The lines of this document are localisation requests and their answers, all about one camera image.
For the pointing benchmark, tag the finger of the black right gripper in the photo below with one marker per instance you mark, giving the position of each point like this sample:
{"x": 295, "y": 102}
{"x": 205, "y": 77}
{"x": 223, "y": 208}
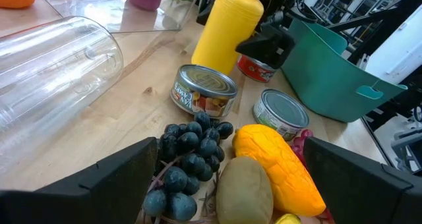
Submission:
{"x": 205, "y": 6}
{"x": 270, "y": 46}

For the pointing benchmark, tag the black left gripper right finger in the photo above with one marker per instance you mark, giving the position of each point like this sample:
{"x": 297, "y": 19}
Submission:
{"x": 362, "y": 197}

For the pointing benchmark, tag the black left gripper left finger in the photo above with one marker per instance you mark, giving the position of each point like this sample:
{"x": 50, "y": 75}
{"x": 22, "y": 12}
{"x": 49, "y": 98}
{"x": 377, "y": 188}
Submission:
{"x": 82, "y": 197}

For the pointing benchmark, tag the yellow plastic bottle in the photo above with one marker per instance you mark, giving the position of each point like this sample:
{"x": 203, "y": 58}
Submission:
{"x": 224, "y": 29}

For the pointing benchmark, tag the toy yellow banana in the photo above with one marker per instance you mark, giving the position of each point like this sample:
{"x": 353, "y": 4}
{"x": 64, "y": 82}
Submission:
{"x": 287, "y": 219}

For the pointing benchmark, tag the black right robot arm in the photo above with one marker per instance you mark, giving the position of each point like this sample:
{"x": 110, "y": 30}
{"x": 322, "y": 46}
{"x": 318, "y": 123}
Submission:
{"x": 379, "y": 34}

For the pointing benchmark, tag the tin can white food label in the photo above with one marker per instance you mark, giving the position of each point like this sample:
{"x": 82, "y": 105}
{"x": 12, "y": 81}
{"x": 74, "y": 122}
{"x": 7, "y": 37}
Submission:
{"x": 204, "y": 89}

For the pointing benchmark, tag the tin can red tuna label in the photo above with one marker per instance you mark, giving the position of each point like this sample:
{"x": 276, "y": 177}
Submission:
{"x": 254, "y": 69}

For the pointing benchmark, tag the teal plastic basket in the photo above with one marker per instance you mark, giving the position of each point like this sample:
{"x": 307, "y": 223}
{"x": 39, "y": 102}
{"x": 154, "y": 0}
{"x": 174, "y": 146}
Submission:
{"x": 323, "y": 75}

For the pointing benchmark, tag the tin can green tuna label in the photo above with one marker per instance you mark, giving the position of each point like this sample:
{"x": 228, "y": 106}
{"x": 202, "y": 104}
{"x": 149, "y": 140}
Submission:
{"x": 280, "y": 110}

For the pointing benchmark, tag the grey office chair base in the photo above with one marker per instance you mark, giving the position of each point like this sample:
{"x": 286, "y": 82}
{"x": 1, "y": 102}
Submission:
{"x": 409, "y": 141}

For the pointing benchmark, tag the toy red grapes bunch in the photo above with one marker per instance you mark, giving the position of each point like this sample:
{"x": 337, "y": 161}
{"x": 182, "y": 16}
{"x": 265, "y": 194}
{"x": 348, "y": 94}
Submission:
{"x": 301, "y": 141}

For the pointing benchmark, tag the clear plastic bin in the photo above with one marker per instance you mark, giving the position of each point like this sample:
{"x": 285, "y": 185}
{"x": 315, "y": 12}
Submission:
{"x": 115, "y": 13}

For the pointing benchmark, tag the toy dark grapes bunch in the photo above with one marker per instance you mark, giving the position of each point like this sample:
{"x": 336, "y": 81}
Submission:
{"x": 188, "y": 161}

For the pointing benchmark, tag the toy brown kiwi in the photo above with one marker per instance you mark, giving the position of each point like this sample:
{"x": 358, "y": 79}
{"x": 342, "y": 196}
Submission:
{"x": 244, "y": 191}

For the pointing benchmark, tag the black aluminium rig frame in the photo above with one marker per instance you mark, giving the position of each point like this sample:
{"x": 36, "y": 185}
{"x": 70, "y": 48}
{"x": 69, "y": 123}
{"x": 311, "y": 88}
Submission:
{"x": 407, "y": 100}

